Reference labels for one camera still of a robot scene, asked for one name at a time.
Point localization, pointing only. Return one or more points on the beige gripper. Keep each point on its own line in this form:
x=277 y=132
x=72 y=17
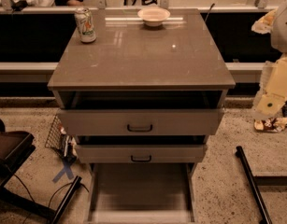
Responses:
x=283 y=32

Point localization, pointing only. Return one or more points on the grey drawer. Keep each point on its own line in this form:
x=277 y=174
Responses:
x=155 y=193
x=115 y=122
x=141 y=153

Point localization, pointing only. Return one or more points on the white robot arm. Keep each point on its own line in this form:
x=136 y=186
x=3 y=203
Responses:
x=275 y=23

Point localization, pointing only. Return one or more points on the grey drawer cabinet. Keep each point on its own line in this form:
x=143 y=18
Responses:
x=132 y=66

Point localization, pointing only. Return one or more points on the brown snack bag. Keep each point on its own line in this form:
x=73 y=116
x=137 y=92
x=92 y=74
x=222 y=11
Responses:
x=274 y=125

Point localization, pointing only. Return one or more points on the black metal leg right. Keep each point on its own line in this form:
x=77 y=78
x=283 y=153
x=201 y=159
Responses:
x=257 y=181

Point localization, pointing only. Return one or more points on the black metal leg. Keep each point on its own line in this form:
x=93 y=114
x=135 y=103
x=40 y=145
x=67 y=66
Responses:
x=257 y=181
x=66 y=199

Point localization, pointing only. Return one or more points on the white bowl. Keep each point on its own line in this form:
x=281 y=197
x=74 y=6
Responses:
x=153 y=16

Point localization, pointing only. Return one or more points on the green white soda can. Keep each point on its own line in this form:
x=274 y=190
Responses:
x=84 y=22

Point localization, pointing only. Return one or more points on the black metal leg left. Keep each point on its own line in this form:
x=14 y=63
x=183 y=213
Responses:
x=66 y=199

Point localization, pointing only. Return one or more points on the blue tape cross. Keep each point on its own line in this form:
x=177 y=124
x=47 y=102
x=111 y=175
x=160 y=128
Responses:
x=66 y=170

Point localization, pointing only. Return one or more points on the black tray cart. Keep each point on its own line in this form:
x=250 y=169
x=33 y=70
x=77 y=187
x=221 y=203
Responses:
x=15 y=148

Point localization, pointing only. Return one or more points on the wire mesh basket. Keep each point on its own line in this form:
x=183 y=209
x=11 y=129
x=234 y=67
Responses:
x=60 y=142

